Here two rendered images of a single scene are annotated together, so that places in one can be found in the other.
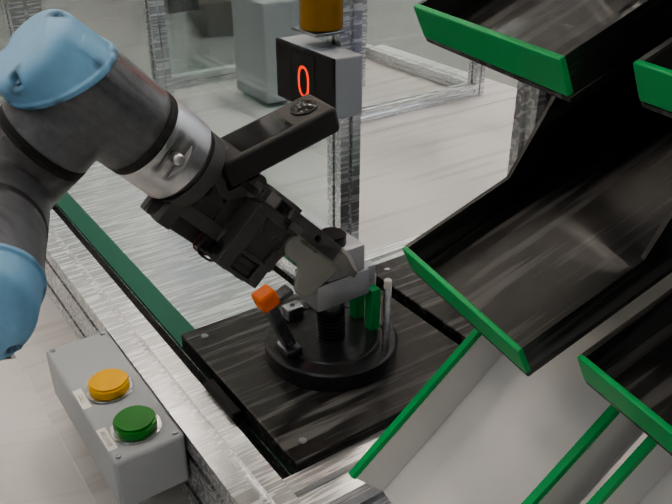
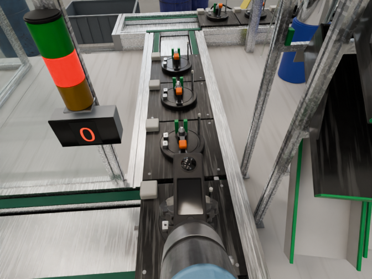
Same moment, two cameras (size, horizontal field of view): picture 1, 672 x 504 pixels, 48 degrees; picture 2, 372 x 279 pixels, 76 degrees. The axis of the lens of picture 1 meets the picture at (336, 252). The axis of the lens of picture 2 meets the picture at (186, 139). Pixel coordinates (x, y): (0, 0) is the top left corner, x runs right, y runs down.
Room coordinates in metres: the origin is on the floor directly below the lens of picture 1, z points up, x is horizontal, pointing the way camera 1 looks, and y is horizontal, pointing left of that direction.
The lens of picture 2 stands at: (0.53, 0.22, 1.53)
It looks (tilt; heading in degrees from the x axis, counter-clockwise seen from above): 46 degrees down; 302
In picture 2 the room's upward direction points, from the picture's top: 2 degrees counter-clockwise
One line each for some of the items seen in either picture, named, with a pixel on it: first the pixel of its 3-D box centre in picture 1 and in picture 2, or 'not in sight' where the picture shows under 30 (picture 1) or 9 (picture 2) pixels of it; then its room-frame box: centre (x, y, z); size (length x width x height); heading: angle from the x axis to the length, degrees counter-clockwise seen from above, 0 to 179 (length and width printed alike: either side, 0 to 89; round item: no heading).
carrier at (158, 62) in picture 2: not in sight; (176, 58); (1.09, -0.61, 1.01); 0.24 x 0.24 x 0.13; 35
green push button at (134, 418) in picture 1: (135, 425); not in sight; (0.55, 0.19, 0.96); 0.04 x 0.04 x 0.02
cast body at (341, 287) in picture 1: (339, 261); not in sight; (0.67, 0.00, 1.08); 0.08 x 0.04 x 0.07; 125
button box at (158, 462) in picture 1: (113, 410); not in sight; (0.61, 0.23, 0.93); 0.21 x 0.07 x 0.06; 35
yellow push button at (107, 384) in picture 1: (109, 387); not in sight; (0.61, 0.23, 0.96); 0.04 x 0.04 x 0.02
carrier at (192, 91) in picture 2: not in sight; (178, 90); (0.95, -0.41, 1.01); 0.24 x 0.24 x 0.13; 35
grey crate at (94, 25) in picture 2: not in sight; (104, 20); (2.34, -1.33, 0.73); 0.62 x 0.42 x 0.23; 35
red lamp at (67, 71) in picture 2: not in sight; (64, 66); (0.89, 0.02, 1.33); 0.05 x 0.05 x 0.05
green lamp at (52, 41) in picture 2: not in sight; (51, 35); (0.89, 0.02, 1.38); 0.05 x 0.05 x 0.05
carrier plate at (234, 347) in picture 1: (331, 356); (187, 225); (0.66, 0.01, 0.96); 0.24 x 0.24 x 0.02; 35
